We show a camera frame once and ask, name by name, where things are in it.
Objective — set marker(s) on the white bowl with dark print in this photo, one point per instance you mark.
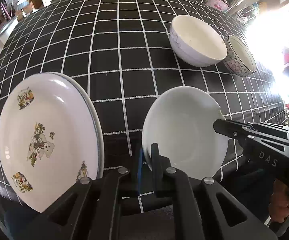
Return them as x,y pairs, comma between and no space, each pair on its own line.
184,135

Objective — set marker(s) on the person's right hand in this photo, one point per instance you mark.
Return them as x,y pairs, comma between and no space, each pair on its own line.
282,200

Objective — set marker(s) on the white plate cartoon animal print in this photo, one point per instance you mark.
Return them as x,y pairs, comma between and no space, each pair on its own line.
47,140

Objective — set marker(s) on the white bowl with faint print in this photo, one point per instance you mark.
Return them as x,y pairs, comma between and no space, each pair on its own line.
197,40

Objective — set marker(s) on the pink bag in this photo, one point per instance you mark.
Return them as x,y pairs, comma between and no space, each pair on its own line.
218,3

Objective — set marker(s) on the cardboard box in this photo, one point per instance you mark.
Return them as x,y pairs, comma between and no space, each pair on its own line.
33,1

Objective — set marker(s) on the white plate pink petal print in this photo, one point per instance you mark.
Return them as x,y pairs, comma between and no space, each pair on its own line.
99,140

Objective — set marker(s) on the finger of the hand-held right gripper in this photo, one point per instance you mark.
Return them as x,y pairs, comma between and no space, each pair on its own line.
272,128
234,130

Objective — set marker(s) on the black white checkered tablecloth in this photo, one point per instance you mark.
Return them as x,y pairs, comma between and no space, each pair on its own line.
122,55

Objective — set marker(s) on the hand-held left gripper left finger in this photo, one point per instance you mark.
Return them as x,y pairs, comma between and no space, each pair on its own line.
140,172

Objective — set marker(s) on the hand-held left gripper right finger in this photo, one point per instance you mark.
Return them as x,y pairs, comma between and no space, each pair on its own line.
157,170

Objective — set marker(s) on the floral patterned bowl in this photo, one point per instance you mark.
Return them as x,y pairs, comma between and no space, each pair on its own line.
240,55

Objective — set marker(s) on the dark blue cloth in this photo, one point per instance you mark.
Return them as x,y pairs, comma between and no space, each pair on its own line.
12,221

